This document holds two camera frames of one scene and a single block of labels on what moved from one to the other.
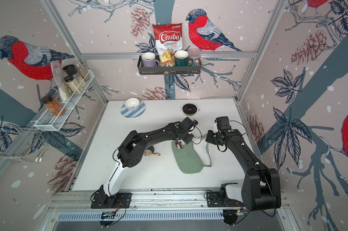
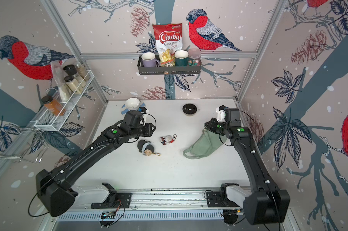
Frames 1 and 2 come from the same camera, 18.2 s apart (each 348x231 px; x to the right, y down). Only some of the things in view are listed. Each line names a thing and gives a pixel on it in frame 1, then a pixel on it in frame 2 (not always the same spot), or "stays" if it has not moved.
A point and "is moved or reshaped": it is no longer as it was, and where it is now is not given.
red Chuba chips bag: x=168 y=40 stays
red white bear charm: x=180 y=144 → x=167 y=139
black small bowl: x=189 y=109 stays
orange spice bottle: x=53 y=105 stays
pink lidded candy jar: x=194 y=57 stays
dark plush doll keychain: x=149 y=151 stays
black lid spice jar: x=72 y=70 stays
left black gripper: x=191 y=135 → x=149 y=129
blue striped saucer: x=130 y=113 stays
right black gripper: x=208 y=138 → x=211 y=127
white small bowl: x=132 y=103 stays
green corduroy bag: x=189 y=160 is moved or reshaped
